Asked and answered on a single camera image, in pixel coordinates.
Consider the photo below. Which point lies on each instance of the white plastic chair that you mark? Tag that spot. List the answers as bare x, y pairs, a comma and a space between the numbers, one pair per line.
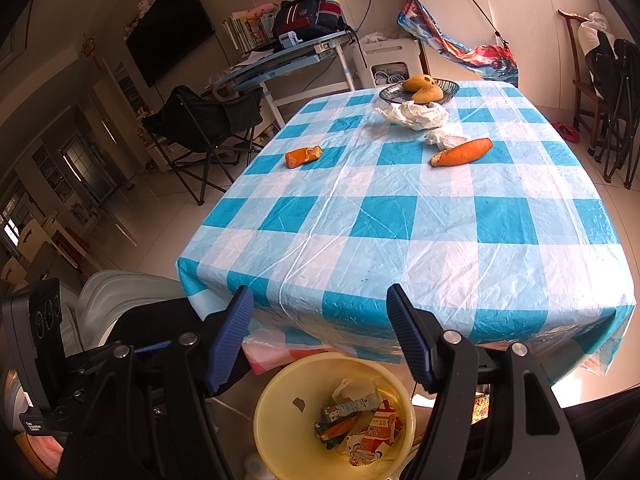
115, 295

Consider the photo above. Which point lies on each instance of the white display cabinet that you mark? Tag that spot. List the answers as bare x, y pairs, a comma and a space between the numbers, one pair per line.
127, 90

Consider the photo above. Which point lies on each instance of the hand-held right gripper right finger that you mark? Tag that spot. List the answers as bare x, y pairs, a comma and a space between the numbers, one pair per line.
410, 335

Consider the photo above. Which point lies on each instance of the dark striped plate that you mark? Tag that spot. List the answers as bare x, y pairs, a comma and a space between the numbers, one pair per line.
450, 87

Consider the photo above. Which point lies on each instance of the white plastic stool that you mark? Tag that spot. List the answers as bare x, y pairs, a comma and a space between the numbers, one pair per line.
390, 52

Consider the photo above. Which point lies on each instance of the red slippers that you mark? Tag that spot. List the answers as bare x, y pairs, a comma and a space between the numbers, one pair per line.
567, 131

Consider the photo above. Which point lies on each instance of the small crumpled white tissue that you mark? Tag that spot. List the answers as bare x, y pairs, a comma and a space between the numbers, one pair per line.
442, 137

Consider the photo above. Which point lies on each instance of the short orange carrot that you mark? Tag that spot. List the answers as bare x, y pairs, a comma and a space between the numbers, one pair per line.
302, 156

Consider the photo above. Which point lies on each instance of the orange printed packet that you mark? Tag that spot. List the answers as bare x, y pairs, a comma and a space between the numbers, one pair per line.
481, 406

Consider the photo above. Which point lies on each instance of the yellow plastic bucket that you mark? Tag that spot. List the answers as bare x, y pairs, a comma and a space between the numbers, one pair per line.
285, 425

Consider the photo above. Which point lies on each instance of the blue checkered plastic tablecloth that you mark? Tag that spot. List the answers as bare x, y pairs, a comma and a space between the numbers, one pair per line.
400, 220

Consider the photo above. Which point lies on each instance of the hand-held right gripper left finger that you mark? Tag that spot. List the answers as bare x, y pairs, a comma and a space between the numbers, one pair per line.
230, 340

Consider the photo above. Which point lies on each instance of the dark orange snack packet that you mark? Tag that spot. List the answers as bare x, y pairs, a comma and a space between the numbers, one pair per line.
332, 430

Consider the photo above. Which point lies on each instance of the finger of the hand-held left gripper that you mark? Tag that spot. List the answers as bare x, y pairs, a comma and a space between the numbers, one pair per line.
150, 346

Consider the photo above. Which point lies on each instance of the red white snack packet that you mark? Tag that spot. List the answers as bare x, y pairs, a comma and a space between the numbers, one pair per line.
375, 432

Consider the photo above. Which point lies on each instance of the dark blue red backpack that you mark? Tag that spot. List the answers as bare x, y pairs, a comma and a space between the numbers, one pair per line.
310, 12

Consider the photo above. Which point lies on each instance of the pink checkered tablecloth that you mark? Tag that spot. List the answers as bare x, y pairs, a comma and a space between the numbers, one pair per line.
280, 350

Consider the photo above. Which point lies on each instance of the large crumpled white tissue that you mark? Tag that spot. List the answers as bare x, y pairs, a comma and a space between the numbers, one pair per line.
415, 116

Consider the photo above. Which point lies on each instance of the printed cloth bag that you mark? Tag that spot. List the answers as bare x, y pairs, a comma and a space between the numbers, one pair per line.
470, 55

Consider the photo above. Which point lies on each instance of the pink plush toy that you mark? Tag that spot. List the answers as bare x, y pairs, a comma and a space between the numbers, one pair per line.
262, 10

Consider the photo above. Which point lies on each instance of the red knot wall ornament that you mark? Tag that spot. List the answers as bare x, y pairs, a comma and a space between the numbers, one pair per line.
90, 47

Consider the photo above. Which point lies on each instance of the black folding camp chair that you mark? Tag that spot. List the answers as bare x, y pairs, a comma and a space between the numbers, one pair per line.
200, 115

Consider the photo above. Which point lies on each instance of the beige wooden chair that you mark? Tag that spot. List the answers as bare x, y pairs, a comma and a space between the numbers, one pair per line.
30, 240

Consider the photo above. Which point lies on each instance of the black flat television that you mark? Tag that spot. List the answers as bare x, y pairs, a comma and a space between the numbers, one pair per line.
170, 30

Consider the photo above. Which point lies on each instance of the row of books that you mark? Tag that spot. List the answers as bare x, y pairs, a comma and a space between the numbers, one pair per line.
247, 30

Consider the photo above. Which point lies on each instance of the blue study desk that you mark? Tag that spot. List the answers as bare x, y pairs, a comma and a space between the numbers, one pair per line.
280, 60

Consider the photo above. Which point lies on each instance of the white cupboard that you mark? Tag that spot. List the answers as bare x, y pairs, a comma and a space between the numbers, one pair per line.
525, 20

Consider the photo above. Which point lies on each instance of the long orange carrot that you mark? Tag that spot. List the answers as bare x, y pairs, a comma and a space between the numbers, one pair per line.
462, 153

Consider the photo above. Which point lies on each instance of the folded black chairs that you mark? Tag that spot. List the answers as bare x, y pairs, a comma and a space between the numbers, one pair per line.
620, 110

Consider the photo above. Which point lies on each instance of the dark wooden chair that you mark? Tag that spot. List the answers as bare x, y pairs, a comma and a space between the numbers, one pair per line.
580, 95

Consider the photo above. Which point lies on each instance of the white bag on chair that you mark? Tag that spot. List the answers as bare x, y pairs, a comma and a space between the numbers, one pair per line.
592, 27

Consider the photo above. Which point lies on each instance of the green yellow drink carton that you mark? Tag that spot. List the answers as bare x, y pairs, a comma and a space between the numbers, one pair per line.
345, 409

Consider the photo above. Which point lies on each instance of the white plush toy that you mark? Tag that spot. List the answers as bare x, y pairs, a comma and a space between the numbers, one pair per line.
144, 8

